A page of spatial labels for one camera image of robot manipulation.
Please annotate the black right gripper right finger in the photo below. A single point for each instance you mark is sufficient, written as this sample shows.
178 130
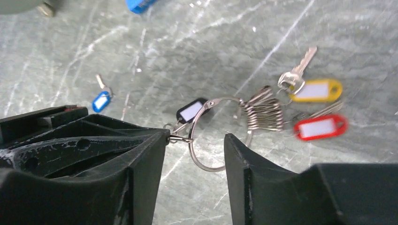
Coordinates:
263 193

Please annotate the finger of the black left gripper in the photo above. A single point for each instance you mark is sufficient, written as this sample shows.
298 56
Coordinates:
19 126
74 147

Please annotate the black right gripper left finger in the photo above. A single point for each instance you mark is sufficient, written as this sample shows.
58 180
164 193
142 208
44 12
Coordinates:
121 191

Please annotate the key with blue tag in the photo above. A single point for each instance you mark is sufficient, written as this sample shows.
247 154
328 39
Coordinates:
103 98

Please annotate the key with red tag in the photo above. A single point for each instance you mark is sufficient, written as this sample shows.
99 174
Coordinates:
326 123

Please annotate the key with black tag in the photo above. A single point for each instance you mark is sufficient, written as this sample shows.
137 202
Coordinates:
185 116

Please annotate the bunch of silver clips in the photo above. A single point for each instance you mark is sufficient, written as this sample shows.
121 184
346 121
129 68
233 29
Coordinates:
263 110

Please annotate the key with yellow tag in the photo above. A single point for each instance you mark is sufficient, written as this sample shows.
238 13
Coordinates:
300 90

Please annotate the blue folded paper folder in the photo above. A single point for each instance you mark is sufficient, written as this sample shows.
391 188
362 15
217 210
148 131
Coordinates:
139 6

